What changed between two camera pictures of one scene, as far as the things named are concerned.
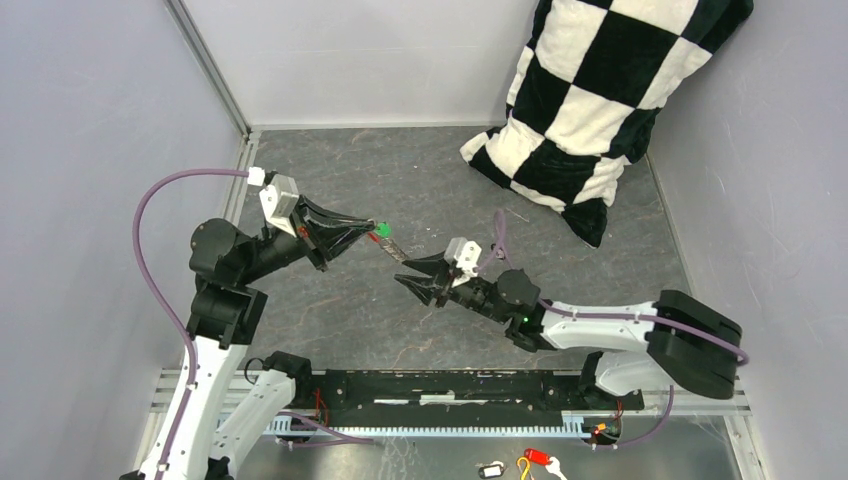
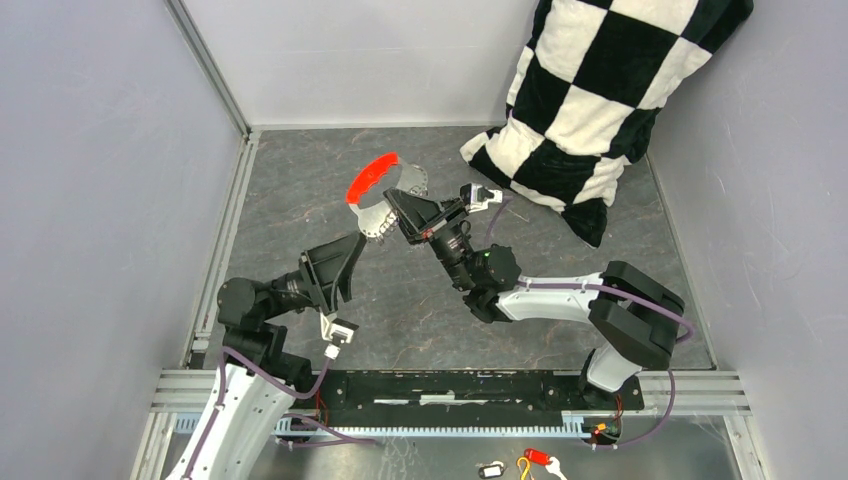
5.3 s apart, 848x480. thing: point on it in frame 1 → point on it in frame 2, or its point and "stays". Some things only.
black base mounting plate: x=456 y=394 stays
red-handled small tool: x=389 y=246 → x=366 y=195
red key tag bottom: x=537 y=456 stays
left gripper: x=323 y=242 → x=328 y=260
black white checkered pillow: x=590 y=82 stays
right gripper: x=426 y=288 → x=415 y=212
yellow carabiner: x=527 y=467 stays
